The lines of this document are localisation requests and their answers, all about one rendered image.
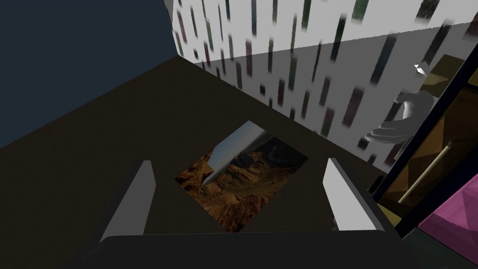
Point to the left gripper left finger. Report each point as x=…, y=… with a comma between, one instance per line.
x=132, y=203

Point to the pink faceted block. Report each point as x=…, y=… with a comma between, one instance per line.
x=457, y=216

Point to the canyon landscape picture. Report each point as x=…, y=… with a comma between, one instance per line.
x=242, y=183

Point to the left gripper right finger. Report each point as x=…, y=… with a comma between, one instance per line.
x=349, y=203

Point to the dark cupboard with brown front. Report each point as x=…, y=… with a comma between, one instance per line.
x=444, y=123

